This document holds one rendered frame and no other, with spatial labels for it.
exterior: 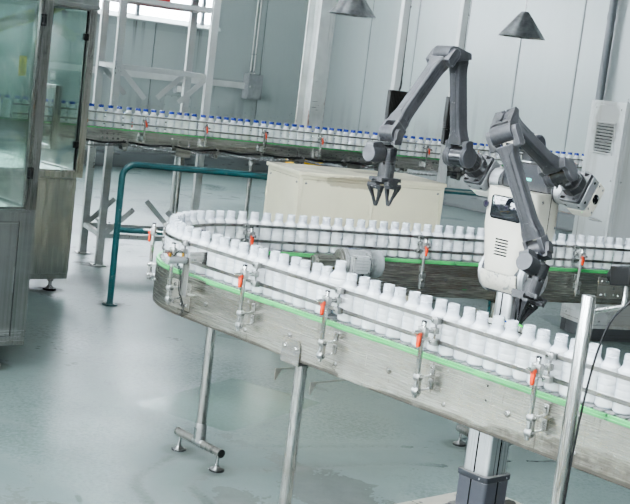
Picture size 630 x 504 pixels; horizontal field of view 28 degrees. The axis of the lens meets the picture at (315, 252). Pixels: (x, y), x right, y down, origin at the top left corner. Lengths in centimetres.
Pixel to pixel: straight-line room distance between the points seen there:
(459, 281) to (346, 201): 230
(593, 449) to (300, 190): 490
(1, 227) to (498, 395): 381
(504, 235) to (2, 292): 335
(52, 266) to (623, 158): 443
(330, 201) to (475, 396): 459
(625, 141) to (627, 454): 666
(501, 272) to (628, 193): 562
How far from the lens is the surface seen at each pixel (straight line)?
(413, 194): 856
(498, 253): 455
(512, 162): 401
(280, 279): 450
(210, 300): 478
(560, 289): 650
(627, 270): 302
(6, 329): 710
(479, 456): 471
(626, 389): 354
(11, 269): 703
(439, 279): 612
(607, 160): 1012
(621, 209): 1010
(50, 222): 932
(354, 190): 836
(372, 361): 413
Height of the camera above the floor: 182
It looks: 8 degrees down
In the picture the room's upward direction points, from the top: 7 degrees clockwise
